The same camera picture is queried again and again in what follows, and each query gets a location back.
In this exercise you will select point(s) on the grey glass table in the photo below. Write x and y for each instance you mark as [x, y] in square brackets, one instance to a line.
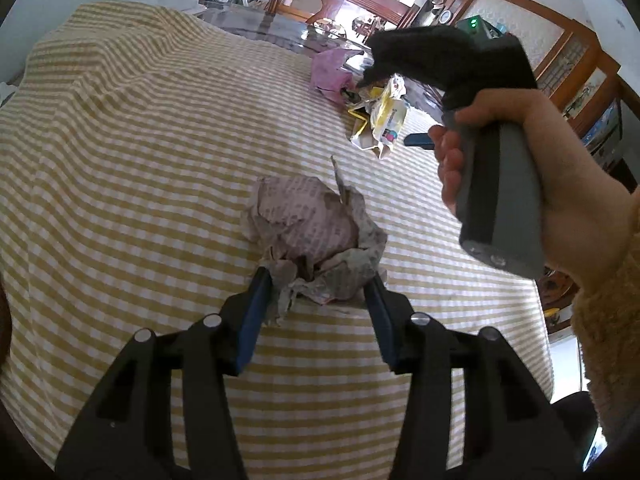
[280, 27]

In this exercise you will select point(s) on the blue plastic piece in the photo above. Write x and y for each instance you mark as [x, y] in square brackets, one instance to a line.
[417, 140]

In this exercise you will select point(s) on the person's right hand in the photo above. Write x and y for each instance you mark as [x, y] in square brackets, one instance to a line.
[575, 185]

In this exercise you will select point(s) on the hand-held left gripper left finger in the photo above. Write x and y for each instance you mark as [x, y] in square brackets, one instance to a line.
[252, 320]

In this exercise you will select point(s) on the white yellow printed packet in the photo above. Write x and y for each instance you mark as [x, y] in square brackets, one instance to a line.
[387, 115]

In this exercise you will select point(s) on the wooden glass door cabinet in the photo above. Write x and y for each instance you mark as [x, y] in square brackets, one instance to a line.
[555, 45]

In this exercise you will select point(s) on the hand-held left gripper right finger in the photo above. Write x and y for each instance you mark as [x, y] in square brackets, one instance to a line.
[382, 330]

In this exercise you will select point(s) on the newspaper ball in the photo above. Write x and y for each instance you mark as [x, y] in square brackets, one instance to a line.
[310, 230]

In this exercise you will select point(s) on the person's right forearm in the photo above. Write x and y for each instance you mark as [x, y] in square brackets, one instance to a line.
[610, 340]

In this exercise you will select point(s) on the pink plastic bag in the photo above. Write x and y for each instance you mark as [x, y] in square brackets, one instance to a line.
[330, 72]

